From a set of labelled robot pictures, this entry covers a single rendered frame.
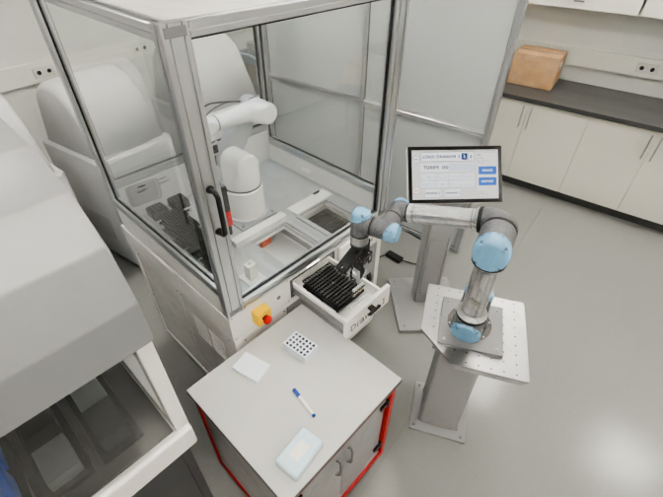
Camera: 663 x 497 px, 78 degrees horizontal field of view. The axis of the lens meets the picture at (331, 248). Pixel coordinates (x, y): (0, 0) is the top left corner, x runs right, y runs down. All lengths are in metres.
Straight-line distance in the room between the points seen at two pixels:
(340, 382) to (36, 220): 1.17
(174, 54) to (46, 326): 0.68
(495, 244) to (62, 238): 1.14
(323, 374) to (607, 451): 1.68
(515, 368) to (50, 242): 1.65
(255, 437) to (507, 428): 1.52
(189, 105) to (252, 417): 1.09
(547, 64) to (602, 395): 2.82
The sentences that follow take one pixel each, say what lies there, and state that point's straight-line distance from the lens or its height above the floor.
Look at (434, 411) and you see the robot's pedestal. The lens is 2.39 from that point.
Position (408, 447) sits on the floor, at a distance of 2.45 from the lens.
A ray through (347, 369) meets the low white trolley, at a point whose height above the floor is 0.76.
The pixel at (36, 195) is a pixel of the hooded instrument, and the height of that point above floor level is 1.74.
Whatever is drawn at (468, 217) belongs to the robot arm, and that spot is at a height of 1.36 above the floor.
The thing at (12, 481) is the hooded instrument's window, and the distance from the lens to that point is 1.29.
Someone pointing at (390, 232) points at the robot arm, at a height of 1.29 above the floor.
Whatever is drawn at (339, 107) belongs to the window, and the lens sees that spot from 1.65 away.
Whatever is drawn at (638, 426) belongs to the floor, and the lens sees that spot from 3.01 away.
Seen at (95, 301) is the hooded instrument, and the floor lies 1.55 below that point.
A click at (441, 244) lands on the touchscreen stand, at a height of 0.58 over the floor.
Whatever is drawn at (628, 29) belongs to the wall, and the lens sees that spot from 4.74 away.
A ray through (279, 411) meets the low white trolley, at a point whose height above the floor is 0.76.
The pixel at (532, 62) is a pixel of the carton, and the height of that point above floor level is 1.11.
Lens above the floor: 2.21
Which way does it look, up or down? 40 degrees down
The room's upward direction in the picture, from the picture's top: 1 degrees clockwise
